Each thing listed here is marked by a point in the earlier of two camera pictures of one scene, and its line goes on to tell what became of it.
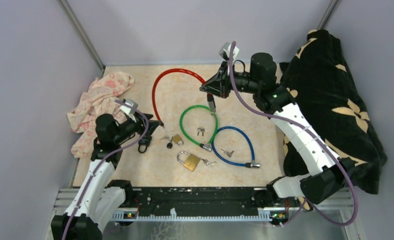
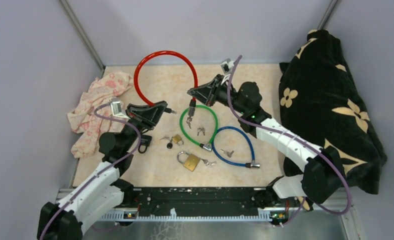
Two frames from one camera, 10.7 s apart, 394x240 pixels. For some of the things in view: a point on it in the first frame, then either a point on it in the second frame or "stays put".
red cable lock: [211, 101] → [192, 104]
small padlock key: [166, 137] stays put
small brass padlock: [177, 138] stays put
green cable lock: [207, 147] stays put
